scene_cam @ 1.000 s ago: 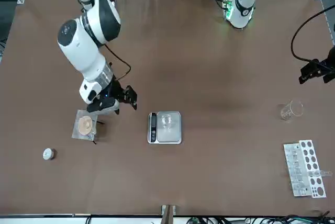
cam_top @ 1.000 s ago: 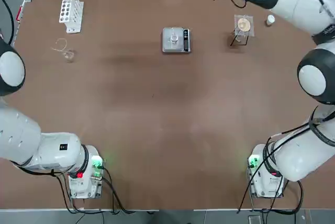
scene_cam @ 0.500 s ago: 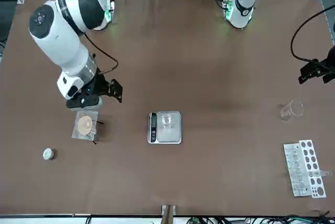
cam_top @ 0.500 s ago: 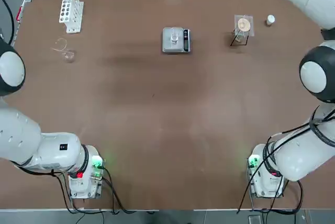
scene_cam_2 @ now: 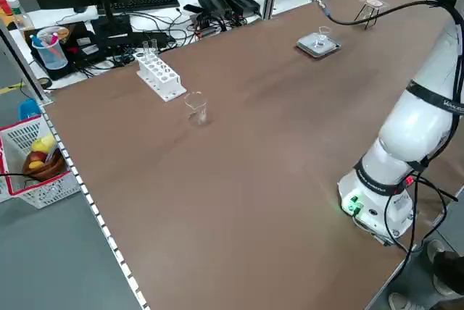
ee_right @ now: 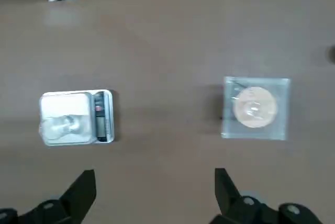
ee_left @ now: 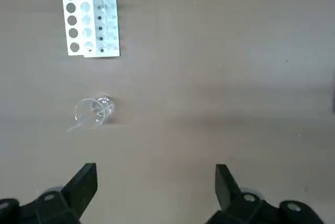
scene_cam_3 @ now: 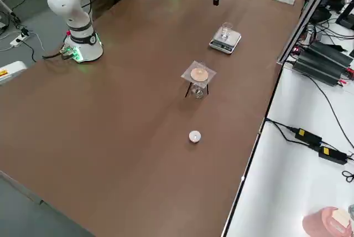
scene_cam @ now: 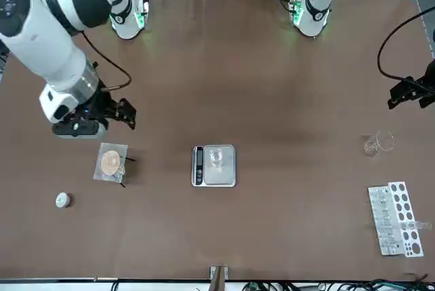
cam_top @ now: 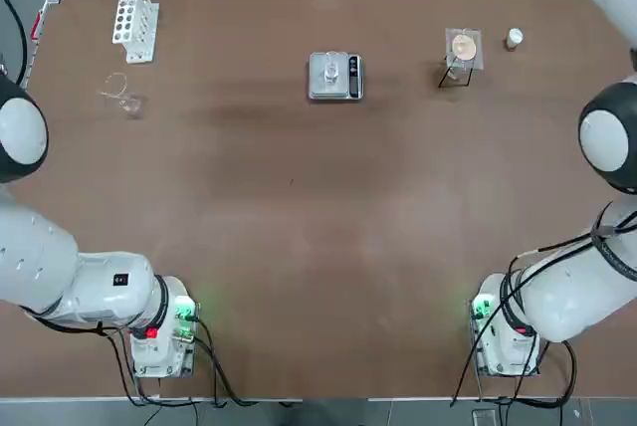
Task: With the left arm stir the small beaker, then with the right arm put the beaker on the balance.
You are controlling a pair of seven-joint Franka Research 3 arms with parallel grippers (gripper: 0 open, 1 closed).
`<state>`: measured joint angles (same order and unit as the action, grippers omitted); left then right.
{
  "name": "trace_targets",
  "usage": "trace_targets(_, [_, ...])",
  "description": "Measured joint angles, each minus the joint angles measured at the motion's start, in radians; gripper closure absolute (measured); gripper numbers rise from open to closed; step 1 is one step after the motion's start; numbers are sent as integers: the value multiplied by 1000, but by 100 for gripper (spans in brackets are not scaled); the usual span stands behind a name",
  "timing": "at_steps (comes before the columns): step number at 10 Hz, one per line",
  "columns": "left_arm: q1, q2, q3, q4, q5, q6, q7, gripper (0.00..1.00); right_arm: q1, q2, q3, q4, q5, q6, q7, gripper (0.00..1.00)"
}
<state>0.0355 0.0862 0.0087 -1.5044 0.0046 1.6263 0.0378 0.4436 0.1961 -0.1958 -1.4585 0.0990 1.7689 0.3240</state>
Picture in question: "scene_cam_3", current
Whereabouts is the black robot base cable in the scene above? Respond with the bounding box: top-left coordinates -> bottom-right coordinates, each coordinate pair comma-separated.
41,49 -> 71,61

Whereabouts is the small glass beaker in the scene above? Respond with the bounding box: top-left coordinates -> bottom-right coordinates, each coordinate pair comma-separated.
221,22 -> 233,40

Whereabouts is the silver digital scale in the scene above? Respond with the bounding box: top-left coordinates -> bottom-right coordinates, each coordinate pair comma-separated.
209,26 -> 242,55

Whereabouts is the coiled black cable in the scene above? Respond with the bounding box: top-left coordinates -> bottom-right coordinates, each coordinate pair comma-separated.
342,169 -> 354,184

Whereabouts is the black adapter with yellow label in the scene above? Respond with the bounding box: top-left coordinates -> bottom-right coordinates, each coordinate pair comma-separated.
294,127 -> 323,146
317,145 -> 348,166

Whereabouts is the black case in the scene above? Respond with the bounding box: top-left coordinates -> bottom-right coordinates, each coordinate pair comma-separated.
315,0 -> 346,23

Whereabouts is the black adapter cable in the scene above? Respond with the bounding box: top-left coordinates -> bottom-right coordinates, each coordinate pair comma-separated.
264,118 -> 310,146

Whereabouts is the pink round container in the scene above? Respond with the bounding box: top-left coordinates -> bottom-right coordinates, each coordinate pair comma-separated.
301,206 -> 354,237

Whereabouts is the aluminium frame post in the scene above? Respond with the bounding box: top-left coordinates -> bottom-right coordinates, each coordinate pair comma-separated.
275,0 -> 342,66

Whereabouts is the black finned power supply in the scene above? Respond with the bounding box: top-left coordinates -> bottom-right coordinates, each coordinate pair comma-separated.
292,54 -> 350,87
305,40 -> 354,69

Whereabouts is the black power strip cable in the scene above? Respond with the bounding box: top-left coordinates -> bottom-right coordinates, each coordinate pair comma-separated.
20,28 -> 38,63

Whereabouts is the white device with warning label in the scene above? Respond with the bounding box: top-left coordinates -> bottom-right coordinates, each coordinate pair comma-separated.
0,61 -> 28,85

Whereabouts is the white power strip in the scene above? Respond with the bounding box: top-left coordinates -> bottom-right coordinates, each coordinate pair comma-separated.
9,33 -> 30,47

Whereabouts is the black tripod stand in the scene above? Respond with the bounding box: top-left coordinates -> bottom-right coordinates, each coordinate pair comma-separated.
184,81 -> 210,99

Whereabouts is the black monitor stand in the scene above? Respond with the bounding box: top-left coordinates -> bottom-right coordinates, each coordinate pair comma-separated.
335,0 -> 354,30

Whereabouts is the small white round cap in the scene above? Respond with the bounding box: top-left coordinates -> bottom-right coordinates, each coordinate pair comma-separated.
188,130 -> 203,144

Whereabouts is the black power supply cable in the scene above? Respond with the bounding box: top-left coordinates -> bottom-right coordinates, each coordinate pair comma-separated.
303,72 -> 354,149

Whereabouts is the glass alcohol lamp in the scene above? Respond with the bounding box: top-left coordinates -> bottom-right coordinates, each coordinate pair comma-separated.
191,83 -> 206,99

